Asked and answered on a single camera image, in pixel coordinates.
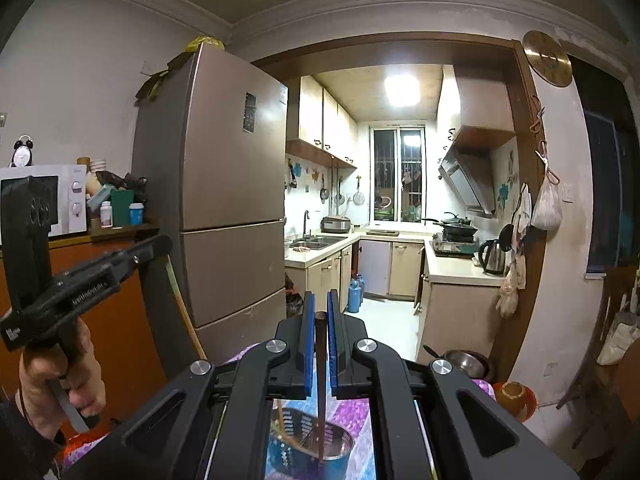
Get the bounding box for wooden chair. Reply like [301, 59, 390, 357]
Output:
[557, 265, 640, 461]

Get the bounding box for perforated metal utensil holder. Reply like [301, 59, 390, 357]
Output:
[271, 400, 357, 462]

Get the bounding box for beige sink counter cabinet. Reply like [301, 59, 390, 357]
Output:
[285, 232, 361, 321]

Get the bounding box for metal basin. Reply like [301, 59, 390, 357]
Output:
[424, 344, 496, 383]

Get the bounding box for person's left hand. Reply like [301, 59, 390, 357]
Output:
[19, 317, 107, 443]

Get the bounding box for bronze refrigerator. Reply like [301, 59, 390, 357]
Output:
[130, 42, 290, 366]

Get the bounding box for beige cabinet below window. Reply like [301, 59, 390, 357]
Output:
[359, 237, 426, 301]

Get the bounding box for dark crumpled bag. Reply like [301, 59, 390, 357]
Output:
[96, 170, 149, 203]

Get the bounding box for red plastic object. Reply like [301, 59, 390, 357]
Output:
[62, 430, 108, 468]

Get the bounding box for white hanging cloth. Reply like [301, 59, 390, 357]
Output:
[512, 183, 532, 251]

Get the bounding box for dark brown chopstick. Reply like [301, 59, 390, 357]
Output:
[314, 311, 328, 461]

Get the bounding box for dark floor bag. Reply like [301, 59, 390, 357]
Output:
[285, 287, 306, 317]

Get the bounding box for person's left forearm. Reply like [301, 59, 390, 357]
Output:
[0, 395, 66, 480]

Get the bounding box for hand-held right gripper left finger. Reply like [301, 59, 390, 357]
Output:
[62, 291, 317, 480]

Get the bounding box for beige wall cabinets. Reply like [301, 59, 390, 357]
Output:
[286, 75, 358, 170]

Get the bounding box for black wok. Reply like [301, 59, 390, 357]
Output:
[421, 212, 479, 243]

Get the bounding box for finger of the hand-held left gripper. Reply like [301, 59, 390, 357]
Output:
[112, 235, 174, 281]

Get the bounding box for floral tablecloth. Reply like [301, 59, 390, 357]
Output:
[62, 342, 496, 480]

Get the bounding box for yellow bag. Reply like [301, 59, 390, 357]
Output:
[186, 35, 226, 53]

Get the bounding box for steel electric kettle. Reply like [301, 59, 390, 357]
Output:
[479, 238, 507, 276]

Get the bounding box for beige stove counter cabinet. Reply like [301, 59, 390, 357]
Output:
[414, 240, 508, 361]

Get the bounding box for white hanging plastic bag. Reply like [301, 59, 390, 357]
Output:
[531, 175, 563, 232]

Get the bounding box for orange plastic bowl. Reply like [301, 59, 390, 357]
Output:
[492, 381, 537, 423]

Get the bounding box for square ceiling light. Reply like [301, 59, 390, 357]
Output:
[384, 76, 420, 107]

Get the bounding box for white microwave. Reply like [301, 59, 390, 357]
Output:
[0, 164, 88, 246]

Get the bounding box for dark olive bag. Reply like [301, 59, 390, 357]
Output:
[136, 52, 188, 101]

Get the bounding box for steel sink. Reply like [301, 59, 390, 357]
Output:
[291, 235, 348, 252]

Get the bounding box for rice cooker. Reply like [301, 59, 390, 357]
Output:
[320, 215, 353, 234]

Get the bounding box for gas stove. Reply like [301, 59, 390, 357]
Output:
[431, 237, 481, 259]

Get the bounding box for beige cabinet above hood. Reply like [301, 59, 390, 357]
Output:
[436, 65, 517, 150]

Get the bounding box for barred window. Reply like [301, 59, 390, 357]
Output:
[370, 125, 427, 223]

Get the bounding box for black alarm clock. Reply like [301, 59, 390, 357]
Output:
[12, 135, 35, 167]

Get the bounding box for green box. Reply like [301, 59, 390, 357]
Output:
[111, 189, 135, 228]

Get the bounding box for pale hanging plastic bags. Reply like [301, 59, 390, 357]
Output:
[497, 255, 527, 318]

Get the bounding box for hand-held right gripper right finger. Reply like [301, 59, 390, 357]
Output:
[326, 289, 581, 480]

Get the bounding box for wooden stick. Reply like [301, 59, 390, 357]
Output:
[167, 255, 207, 361]

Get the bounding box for steel range hood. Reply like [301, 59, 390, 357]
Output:
[438, 145, 497, 217]

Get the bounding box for gold wall clock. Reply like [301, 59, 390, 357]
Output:
[522, 31, 573, 88]

